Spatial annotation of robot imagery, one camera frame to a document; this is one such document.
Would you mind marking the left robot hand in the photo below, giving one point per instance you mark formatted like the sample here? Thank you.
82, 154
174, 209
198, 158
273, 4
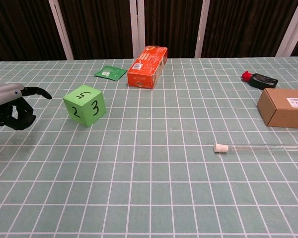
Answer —
7, 95

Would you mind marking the green numbered cube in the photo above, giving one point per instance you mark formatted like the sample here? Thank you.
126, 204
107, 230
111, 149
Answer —
85, 106

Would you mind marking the green grid tablecloth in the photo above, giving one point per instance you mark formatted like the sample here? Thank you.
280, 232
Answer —
149, 173

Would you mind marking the green foil sachet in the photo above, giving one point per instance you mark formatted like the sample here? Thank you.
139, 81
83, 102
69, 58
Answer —
111, 73

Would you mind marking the orange cardboard carton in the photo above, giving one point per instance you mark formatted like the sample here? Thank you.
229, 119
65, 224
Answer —
145, 70

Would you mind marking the glass tube with white stopper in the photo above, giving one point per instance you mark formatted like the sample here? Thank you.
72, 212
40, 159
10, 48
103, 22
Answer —
253, 148

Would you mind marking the black bottle with red cap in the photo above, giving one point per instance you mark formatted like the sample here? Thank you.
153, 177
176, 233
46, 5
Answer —
262, 80

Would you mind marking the brown cardboard box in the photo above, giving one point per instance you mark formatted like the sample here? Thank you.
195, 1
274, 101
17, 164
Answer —
280, 109

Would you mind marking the white partition frame post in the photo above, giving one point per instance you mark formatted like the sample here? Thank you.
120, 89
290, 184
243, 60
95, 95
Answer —
291, 29
137, 28
61, 29
201, 28

